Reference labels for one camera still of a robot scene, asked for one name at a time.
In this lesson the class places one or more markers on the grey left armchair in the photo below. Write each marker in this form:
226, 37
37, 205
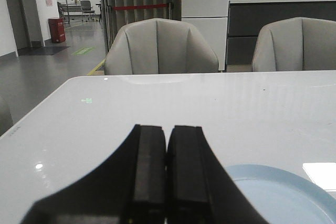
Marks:
160, 46

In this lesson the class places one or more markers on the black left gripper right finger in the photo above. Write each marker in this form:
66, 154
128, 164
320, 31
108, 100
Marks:
199, 190

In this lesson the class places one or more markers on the grey right armchair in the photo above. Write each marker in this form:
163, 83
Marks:
295, 44

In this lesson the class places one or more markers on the grey armchair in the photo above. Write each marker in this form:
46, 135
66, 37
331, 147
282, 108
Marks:
295, 44
160, 46

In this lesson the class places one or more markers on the red barrier belt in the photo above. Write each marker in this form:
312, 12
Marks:
138, 7

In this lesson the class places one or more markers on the light blue round plate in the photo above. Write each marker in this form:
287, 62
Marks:
281, 196

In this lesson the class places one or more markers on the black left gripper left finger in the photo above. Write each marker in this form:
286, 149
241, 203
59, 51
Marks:
128, 187

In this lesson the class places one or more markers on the grey office chair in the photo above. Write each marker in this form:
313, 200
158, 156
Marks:
87, 9

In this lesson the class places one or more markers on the red trash bin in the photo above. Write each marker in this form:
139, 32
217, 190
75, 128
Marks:
57, 31

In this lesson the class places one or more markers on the dark grey counter sideboard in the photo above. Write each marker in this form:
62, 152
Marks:
247, 17

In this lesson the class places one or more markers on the white tall cabinet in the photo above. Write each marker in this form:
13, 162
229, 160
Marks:
211, 19

